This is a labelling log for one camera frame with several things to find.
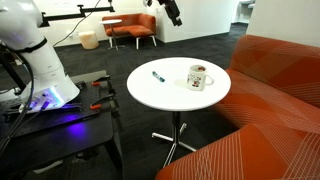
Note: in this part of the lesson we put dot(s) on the small white round side table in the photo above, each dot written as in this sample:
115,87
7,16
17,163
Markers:
111,22

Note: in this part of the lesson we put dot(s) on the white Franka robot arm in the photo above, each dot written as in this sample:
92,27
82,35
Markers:
40,66

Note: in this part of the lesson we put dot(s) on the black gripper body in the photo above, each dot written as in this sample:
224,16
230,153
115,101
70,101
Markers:
170,8

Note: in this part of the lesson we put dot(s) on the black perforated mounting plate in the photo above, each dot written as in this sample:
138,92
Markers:
66,118

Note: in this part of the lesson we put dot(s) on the large orange patterned sofa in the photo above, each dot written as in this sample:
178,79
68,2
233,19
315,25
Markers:
266,100

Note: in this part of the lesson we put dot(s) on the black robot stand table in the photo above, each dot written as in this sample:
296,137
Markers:
66,140

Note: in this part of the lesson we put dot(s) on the beige cylindrical stool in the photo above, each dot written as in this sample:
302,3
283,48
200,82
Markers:
88,40

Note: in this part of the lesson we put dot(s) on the small orange sofa white legs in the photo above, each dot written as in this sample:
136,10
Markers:
133,26

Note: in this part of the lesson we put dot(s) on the chrome pedestal table base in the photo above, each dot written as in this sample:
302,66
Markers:
175,133

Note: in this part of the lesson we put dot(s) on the white wall outlet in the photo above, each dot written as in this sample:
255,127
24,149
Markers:
73,33

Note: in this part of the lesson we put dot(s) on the white power strip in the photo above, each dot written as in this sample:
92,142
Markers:
48,166

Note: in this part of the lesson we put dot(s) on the green dry erase marker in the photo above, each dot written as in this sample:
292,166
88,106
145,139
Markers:
158,76

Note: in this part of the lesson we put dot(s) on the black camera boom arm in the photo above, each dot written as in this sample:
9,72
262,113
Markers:
73,15

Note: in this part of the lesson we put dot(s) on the white mug with red print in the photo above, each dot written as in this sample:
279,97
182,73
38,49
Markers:
196,80

